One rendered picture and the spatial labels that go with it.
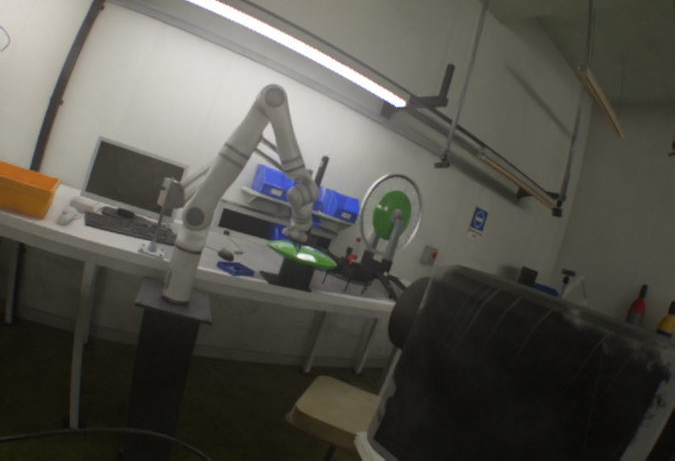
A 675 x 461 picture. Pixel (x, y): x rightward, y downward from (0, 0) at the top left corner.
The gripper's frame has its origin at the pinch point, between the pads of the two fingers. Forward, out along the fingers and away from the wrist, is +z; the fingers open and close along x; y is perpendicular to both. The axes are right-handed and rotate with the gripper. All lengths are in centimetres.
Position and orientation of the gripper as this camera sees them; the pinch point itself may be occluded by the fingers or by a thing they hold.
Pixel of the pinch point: (297, 251)
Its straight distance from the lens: 145.5
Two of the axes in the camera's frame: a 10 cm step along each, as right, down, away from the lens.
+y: 3.2, -7.6, 5.7
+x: -9.4, -3.2, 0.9
